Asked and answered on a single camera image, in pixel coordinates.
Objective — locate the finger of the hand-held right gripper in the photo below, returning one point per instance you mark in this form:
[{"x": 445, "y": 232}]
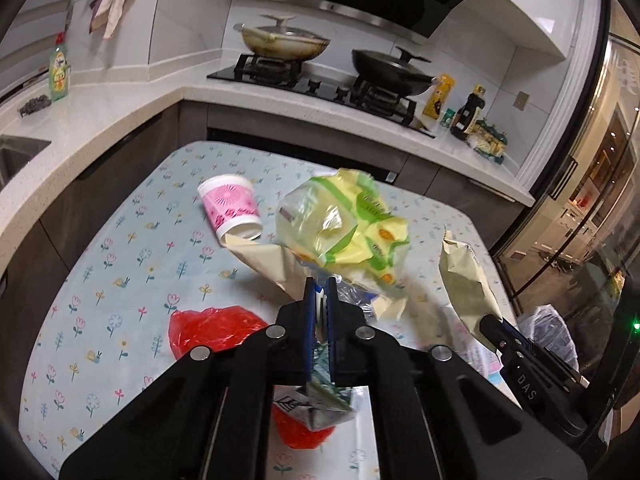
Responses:
[{"x": 497, "y": 332}]

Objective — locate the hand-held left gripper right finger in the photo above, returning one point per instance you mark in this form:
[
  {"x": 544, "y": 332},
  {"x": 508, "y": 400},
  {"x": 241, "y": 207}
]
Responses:
[{"x": 331, "y": 320}]

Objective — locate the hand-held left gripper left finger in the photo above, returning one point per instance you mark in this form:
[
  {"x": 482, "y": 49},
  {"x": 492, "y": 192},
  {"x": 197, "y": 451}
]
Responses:
[{"x": 313, "y": 320}]

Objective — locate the trash bin with plastic liner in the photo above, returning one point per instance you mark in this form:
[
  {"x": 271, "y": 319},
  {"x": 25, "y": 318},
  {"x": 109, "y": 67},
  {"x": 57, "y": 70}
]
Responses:
[{"x": 547, "y": 335}]

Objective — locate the beige foil packet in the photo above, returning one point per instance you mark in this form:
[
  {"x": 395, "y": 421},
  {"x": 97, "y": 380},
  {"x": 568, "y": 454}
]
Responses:
[{"x": 465, "y": 285}]

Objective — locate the green white carton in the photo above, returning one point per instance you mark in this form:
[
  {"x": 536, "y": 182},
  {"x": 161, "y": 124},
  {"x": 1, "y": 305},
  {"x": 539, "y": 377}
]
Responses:
[{"x": 300, "y": 407}]

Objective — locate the red plastic bag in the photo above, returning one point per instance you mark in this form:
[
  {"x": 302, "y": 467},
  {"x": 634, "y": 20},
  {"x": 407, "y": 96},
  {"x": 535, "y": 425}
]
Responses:
[{"x": 215, "y": 327}]

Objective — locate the yellow green plastic bag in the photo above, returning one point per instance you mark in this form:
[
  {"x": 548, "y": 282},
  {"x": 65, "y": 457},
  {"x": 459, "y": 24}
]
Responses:
[{"x": 350, "y": 220}]

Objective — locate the pink paper cup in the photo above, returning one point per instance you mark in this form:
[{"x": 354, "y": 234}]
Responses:
[{"x": 230, "y": 207}]

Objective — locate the black framed glass door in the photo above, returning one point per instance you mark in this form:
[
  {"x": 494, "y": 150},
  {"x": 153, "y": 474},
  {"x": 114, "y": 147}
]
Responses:
[{"x": 600, "y": 185}]

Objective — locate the floral tablecloth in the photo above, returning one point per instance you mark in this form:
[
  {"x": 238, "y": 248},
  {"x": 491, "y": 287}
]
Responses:
[{"x": 100, "y": 285}]

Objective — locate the small green bottle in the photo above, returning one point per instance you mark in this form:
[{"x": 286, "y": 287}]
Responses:
[{"x": 448, "y": 119}]

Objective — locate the dark sauce bottle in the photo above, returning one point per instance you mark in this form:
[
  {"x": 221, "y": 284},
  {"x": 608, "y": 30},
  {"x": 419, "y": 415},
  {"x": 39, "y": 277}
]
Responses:
[{"x": 467, "y": 115}]

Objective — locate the black gas stove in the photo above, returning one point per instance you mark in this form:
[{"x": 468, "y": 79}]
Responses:
[{"x": 320, "y": 87}]

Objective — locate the yellow seasoning packet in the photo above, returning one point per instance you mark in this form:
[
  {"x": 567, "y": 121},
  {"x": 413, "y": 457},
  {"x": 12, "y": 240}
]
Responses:
[{"x": 437, "y": 97}]

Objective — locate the black frying pan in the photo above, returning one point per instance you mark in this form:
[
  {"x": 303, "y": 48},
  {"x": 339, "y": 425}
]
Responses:
[{"x": 385, "y": 77}]

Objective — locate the black pan lid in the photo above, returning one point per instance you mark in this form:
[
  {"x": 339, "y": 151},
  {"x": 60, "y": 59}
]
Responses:
[{"x": 395, "y": 57}]

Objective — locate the beige wok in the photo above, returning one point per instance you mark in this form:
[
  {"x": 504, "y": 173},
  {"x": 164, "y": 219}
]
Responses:
[{"x": 290, "y": 50}]

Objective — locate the glass wok lid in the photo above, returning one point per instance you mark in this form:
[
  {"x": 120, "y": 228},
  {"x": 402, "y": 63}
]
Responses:
[{"x": 280, "y": 30}]

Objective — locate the steel sink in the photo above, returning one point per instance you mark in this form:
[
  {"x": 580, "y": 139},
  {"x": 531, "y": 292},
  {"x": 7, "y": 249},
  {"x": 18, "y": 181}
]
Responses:
[{"x": 20, "y": 160}]

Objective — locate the dark scouring pad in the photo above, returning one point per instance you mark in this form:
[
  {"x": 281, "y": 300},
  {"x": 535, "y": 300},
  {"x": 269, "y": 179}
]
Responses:
[{"x": 34, "y": 106}]

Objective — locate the green dish soap bottle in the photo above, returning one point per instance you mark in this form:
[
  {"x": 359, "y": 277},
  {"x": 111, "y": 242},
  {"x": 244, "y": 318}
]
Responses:
[{"x": 59, "y": 75}]

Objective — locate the wall socket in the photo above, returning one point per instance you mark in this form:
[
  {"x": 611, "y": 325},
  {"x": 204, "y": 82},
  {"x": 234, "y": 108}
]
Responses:
[{"x": 522, "y": 100}]

